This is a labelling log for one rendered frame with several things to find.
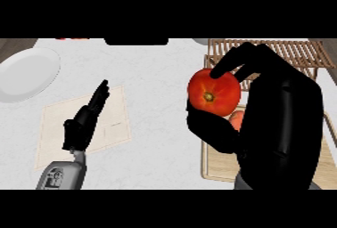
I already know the wooden tiered shelf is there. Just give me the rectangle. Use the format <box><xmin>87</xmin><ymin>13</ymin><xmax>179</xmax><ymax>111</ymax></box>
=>
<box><xmin>203</xmin><ymin>38</ymin><xmax>337</xmax><ymax>92</ymax></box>

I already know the black appliance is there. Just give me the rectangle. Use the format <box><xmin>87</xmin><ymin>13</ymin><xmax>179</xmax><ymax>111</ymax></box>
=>
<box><xmin>103</xmin><ymin>37</ymin><xmax>170</xmax><ymax>46</ymax></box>

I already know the pale wooden tray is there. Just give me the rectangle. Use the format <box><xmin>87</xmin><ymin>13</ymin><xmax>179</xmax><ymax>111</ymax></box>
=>
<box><xmin>200</xmin><ymin>104</ymin><xmax>337</xmax><ymax>191</ymax></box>

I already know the orange round fruit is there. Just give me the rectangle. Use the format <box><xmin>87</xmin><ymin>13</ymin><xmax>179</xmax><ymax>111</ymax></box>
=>
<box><xmin>228</xmin><ymin>110</ymin><xmax>247</xmax><ymax>132</ymax></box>

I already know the red tomato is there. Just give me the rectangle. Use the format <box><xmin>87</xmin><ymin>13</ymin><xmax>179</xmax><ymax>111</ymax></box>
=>
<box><xmin>186</xmin><ymin>68</ymin><xmax>242</xmax><ymax>118</ymax></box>

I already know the grey round object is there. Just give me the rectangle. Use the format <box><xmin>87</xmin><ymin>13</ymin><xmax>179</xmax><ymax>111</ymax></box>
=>
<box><xmin>191</xmin><ymin>37</ymin><xmax>211</xmax><ymax>46</ymax></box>

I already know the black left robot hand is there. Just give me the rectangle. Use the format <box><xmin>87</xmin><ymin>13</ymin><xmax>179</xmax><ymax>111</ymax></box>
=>
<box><xmin>62</xmin><ymin>78</ymin><xmax>111</xmax><ymax>151</ymax></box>

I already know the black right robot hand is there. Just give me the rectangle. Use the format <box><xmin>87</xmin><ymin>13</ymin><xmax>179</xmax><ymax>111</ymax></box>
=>
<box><xmin>186</xmin><ymin>41</ymin><xmax>325</xmax><ymax>191</ymax></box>

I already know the white round plate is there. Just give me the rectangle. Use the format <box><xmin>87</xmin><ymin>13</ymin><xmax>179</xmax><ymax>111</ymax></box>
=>
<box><xmin>0</xmin><ymin>47</ymin><xmax>62</xmax><ymax>104</ymax></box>

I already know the beige placemat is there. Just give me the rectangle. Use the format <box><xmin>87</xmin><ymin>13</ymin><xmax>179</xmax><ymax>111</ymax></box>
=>
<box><xmin>33</xmin><ymin>85</ymin><xmax>133</xmax><ymax>171</ymax></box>

